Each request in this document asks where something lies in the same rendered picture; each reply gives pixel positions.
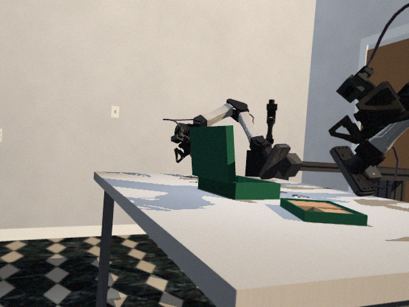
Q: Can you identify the green jewelry box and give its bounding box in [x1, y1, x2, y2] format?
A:
[189, 125, 281, 200]

